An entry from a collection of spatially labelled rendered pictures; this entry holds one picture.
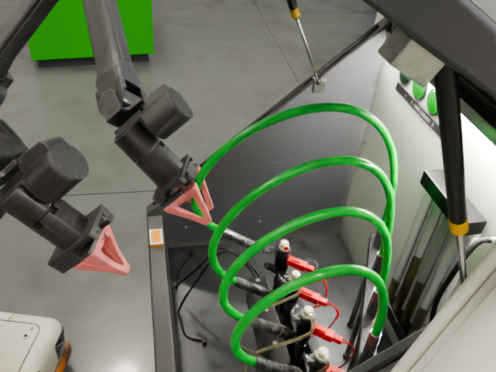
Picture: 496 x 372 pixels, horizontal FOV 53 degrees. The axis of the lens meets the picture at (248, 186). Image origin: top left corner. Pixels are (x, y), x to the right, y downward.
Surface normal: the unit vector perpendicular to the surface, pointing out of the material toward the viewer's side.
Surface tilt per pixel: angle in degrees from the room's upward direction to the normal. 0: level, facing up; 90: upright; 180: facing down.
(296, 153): 90
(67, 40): 90
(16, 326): 0
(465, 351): 76
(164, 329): 0
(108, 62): 40
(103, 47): 45
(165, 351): 0
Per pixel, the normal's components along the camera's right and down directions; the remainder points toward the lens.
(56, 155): 0.75, -0.52
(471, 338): -0.93, -0.13
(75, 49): 0.31, 0.60
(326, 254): 0.07, -0.79
